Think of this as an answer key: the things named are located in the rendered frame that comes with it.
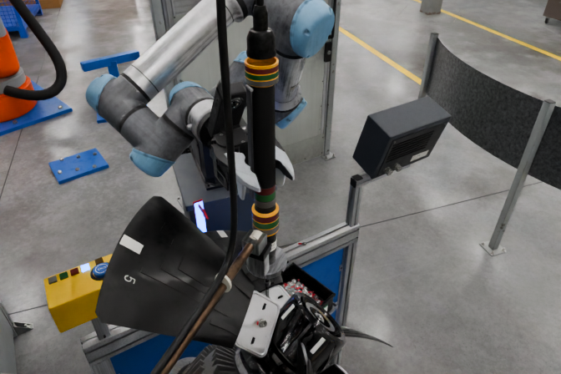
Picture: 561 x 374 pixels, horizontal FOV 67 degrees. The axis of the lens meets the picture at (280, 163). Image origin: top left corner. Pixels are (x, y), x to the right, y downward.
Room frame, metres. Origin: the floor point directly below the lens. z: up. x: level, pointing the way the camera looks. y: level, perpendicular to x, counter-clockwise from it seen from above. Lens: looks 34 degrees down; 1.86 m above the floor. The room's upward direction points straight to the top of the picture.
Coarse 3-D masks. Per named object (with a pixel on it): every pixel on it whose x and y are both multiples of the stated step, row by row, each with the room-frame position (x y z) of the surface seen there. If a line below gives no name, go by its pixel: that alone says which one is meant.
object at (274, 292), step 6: (270, 288) 0.55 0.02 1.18; (276, 288) 0.55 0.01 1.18; (282, 288) 0.55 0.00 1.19; (264, 294) 0.54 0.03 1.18; (270, 294) 0.54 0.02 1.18; (276, 294) 0.54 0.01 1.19; (282, 294) 0.54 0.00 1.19; (288, 294) 0.54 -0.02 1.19; (276, 300) 0.52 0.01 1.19; (282, 300) 0.52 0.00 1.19
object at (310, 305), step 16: (288, 304) 0.46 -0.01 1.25; (304, 304) 0.47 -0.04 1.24; (288, 320) 0.43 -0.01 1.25; (304, 320) 0.42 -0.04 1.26; (272, 336) 0.42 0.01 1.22; (288, 336) 0.41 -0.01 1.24; (304, 336) 0.41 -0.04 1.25; (320, 336) 0.40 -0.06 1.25; (336, 336) 0.44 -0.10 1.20; (272, 352) 0.41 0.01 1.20; (288, 352) 0.39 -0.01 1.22; (320, 352) 0.39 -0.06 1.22; (336, 352) 0.41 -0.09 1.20; (256, 368) 0.38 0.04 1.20; (272, 368) 0.39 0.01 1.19; (288, 368) 0.39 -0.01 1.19; (320, 368) 0.39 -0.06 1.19
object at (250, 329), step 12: (252, 300) 0.45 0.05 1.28; (264, 300) 0.46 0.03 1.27; (252, 312) 0.43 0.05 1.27; (264, 312) 0.44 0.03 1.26; (276, 312) 0.45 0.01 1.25; (252, 324) 0.42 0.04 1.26; (240, 336) 0.40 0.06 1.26; (252, 336) 0.40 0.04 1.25; (264, 336) 0.41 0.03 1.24; (252, 348) 0.39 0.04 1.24; (264, 348) 0.40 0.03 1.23
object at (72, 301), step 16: (80, 272) 0.69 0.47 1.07; (48, 288) 0.64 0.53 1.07; (64, 288) 0.64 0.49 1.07; (80, 288) 0.64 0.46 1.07; (96, 288) 0.64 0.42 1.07; (48, 304) 0.60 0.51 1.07; (64, 304) 0.60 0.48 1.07; (80, 304) 0.62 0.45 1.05; (96, 304) 0.63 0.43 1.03; (64, 320) 0.60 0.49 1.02; (80, 320) 0.61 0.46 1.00
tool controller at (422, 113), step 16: (384, 112) 1.16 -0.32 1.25; (400, 112) 1.17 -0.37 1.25; (416, 112) 1.18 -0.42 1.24; (432, 112) 1.19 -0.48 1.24; (368, 128) 1.13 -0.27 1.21; (384, 128) 1.09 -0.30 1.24; (400, 128) 1.10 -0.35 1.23; (416, 128) 1.11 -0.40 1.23; (432, 128) 1.15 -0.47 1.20; (368, 144) 1.13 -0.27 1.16; (384, 144) 1.07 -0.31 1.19; (400, 144) 1.09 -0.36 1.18; (416, 144) 1.14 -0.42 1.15; (432, 144) 1.20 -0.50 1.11; (368, 160) 1.12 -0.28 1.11; (384, 160) 1.08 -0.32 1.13; (400, 160) 1.13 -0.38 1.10; (416, 160) 1.19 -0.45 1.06
